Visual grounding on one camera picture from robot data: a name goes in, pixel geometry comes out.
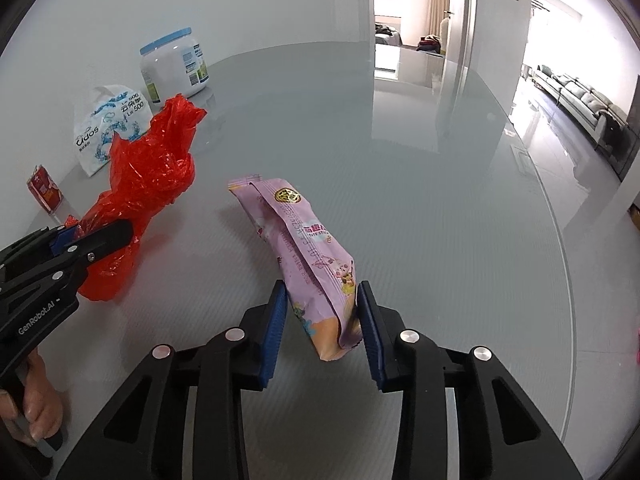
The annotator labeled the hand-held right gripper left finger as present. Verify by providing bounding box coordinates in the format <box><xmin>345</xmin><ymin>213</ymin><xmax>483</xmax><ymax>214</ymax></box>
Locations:
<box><xmin>57</xmin><ymin>280</ymin><xmax>288</xmax><ymax>480</ymax></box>

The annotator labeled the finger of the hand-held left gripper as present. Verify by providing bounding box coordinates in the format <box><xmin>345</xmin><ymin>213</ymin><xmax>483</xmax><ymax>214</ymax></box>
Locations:
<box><xmin>0</xmin><ymin>226</ymin><xmax>85</xmax><ymax>267</ymax></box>
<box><xmin>50</xmin><ymin>219</ymin><xmax>135</xmax><ymax>286</ymax></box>

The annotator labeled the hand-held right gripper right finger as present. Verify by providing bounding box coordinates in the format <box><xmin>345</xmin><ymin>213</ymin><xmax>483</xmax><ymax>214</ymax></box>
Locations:
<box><xmin>356</xmin><ymin>280</ymin><xmax>583</xmax><ymax>480</ymax></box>

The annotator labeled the red plastic bag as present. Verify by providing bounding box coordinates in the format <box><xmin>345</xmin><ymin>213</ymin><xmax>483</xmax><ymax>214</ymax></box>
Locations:
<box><xmin>65</xmin><ymin>94</ymin><xmax>208</xmax><ymax>302</ymax></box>

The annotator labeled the purple snack packet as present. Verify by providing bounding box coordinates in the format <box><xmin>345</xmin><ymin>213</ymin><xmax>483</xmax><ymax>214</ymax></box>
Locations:
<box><xmin>227</xmin><ymin>174</ymin><xmax>358</xmax><ymax>362</ymax></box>

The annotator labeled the person's left hand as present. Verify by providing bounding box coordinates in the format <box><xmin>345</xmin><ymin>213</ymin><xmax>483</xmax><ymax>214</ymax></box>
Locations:
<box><xmin>0</xmin><ymin>350</ymin><xmax>64</xmax><ymax>447</ymax></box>

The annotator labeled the small red box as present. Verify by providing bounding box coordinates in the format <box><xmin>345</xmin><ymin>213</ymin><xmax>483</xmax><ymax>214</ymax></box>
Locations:
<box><xmin>27</xmin><ymin>165</ymin><xmax>63</xmax><ymax>213</ymax></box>

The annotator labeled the white blue tissue pack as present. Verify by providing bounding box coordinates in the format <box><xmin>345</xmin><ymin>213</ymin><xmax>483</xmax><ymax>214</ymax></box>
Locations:
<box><xmin>74</xmin><ymin>84</ymin><xmax>153</xmax><ymax>177</ymax></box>

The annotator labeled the white jar with blue lid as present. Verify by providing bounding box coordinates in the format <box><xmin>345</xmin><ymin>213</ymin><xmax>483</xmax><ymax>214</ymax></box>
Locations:
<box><xmin>139</xmin><ymin>27</ymin><xmax>212</xmax><ymax>105</ymax></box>

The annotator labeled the grey sofa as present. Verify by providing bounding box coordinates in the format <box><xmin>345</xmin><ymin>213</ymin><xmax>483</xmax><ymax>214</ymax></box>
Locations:
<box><xmin>532</xmin><ymin>64</ymin><xmax>631</xmax><ymax>161</ymax></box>

